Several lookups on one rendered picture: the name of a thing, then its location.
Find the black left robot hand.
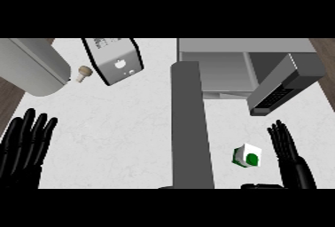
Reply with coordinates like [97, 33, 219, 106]
[0, 107, 58, 190]

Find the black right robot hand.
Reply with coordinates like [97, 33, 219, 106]
[240, 119, 317, 190]

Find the white and green milk carton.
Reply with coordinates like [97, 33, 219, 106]
[231, 143, 262, 168]

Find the grey microwave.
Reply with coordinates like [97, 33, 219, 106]
[177, 38, 327, 117]

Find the pale grey rounded appliance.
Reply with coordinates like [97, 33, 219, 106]
[0, 38, 72, 98]

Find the beige mushroom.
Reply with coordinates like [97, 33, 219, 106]
[75, 65, 94, 84]

